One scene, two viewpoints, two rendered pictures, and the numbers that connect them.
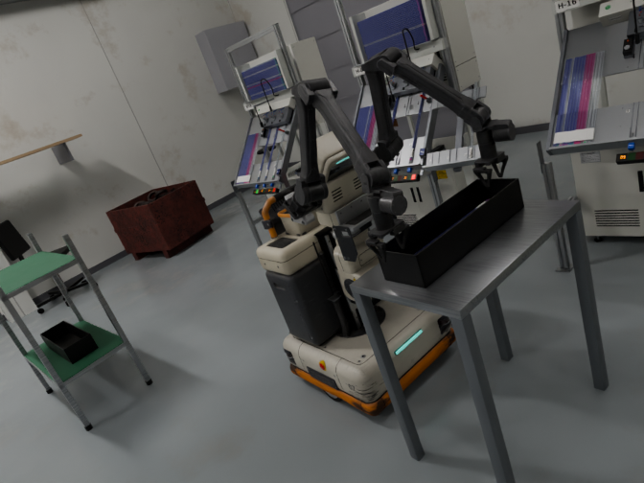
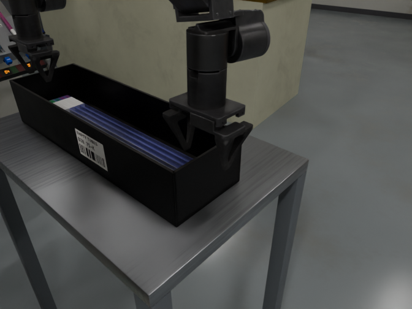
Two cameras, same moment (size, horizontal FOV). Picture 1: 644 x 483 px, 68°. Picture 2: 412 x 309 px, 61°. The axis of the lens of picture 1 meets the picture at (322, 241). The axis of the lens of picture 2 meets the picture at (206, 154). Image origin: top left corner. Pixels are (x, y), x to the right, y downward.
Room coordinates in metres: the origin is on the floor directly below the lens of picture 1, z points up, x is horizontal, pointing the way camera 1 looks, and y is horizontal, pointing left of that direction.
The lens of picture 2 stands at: (1.46, 0.27, 1.22)
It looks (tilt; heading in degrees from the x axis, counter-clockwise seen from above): 33 degrees down; 254
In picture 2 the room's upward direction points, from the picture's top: straight up
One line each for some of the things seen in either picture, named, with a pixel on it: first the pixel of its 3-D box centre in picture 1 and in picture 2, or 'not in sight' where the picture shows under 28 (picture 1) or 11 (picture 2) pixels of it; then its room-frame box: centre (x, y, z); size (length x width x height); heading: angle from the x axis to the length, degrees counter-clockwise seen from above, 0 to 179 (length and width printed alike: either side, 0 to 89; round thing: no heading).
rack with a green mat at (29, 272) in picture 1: (57, 323); not in sight; (2.96, 1.82, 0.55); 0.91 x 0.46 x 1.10; 40
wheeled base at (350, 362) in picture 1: (365, 340); not in sight; (2.10, -0.03, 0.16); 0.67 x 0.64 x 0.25; 32
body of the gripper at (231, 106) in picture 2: (383, 220); (206, 90); (1.33, -0.19, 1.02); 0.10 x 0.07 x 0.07; 122
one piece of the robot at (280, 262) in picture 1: (328, 265); not in sight; (2.18, 0.01, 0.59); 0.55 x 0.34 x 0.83; 122
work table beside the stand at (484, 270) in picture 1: (489, 338); (142, 259); (1.45, -0.45, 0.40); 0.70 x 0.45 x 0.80; 122
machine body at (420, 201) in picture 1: (440, 187); not in sight; (3.56, -1.03, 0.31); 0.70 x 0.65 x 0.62; 40
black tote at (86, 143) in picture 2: (454, 227); (112, 125); (1.47, -0.44, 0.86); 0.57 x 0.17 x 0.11; 122
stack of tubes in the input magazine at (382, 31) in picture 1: (396, 29); not in sight; (3.43, -0.97, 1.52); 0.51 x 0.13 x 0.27; 40
